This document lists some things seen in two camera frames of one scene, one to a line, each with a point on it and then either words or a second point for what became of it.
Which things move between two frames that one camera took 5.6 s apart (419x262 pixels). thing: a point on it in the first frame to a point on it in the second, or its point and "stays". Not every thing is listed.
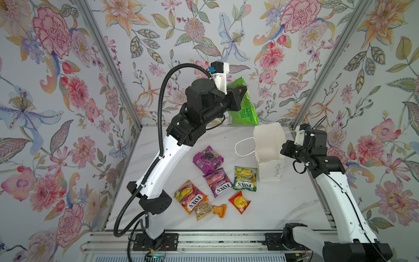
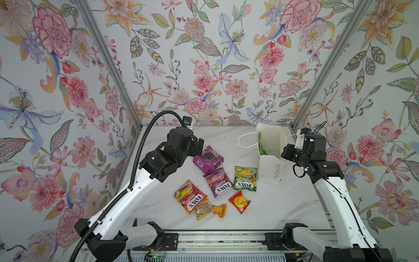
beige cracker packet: x=202 y=209 stays
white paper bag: x=269 y=139 stays
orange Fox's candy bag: x=189 y=196 stays
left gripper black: x=239 y=96 to x=195 y=143
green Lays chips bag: x=247 y=115 to x=262 y=152
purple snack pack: x=208 y=160 stays
